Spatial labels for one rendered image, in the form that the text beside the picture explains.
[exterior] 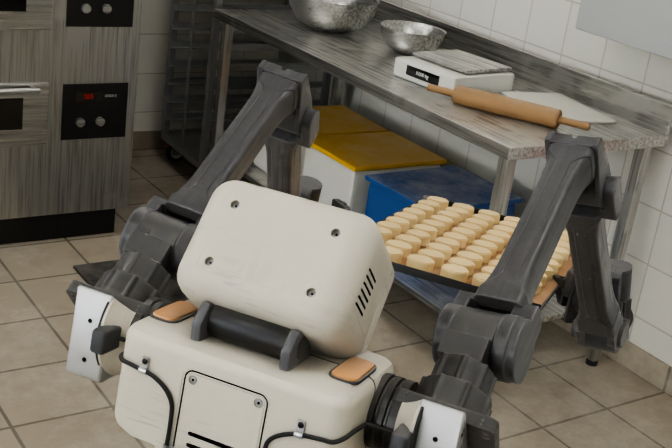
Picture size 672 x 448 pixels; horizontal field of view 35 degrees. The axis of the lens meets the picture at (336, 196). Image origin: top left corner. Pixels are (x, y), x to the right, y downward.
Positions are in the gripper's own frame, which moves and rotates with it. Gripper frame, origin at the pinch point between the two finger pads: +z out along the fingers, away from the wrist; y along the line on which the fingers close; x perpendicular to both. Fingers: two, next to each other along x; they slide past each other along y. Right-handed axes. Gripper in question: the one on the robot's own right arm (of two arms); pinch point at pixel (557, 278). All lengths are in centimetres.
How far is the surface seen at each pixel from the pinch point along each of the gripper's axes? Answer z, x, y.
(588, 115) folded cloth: 132, -101, 9
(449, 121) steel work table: 128, -46, 2
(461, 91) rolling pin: 143, -57, 10
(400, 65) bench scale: 178, -51, 11
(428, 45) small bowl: 205, -76, 16
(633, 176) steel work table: 119, -116, -8
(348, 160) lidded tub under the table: 202, -50, -32
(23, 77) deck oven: 239, 69, -20
